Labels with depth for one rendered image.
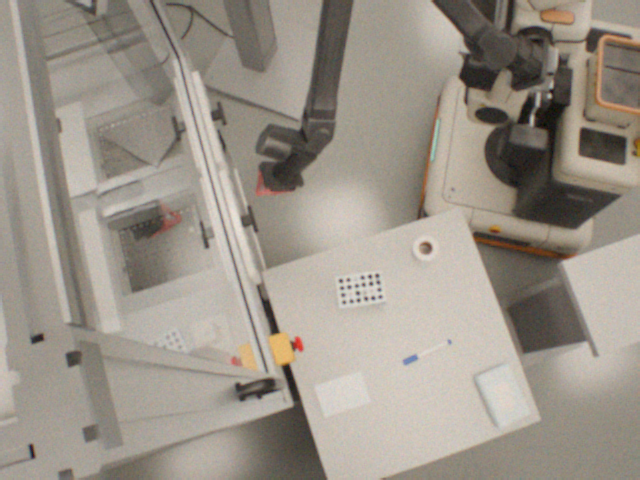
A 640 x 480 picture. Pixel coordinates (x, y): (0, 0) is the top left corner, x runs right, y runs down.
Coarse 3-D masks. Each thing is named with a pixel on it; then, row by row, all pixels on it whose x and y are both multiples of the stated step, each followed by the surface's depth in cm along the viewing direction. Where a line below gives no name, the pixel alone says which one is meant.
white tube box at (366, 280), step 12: (336, 276) 150; (348, 276) 150; (360, 276) 151; (372, 276) 150; (348, 288) 153; (360, 288) 149; (384, 288) 149; (348, 300) 149; (360, 300) 151; (372, 300) 152; (384, 300) 148
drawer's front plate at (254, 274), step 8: (224, 176) 145; (224, 184) 144; (232, 192) 147; (232, 200) 143; (232, 208) 143; (232, 216) 142; (240, 216) 146; (240, 224) 141; (240, 232) 141; (240, 240) 140; (240, 248) 140; (248, 248) 140; (248, 256) 139; (248, 264) 139; (248, 272) 138; (256, 272) 142; (256, 280) 144
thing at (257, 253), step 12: (228, 156) 222; (228, 168) 206; (240, 192) 227; (240, 204) 206; (252, 228) 228; (252, 240) 212; (264, 264) 225; (264, 288) 194; (264, 300) 159; (264, 312) 160; (276, 324) 185; (288, 372) 177; (300, 396) 181
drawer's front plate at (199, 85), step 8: (200, 80) 153; (200, 88) 152; (200, 96) 151; (200, 104) 151; (208, 104) 156; (208, 112) 150; (208, 120) 149; (208, 128) 148; (216, 128) 158; (216, 136) 149; (216, 144) 147; (216, 152) 147; (216, 160) 146; (224, 168) 151
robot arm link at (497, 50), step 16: (432, 0) 107; (448, 0) 107; (464, 0) 107; (448, 16) 109; (464, 16) 109; (480, 16) 110; (464, 32) 112; (480, 32) 111; (496, 48) 113; (512, 48) 113; (496, 64) 115
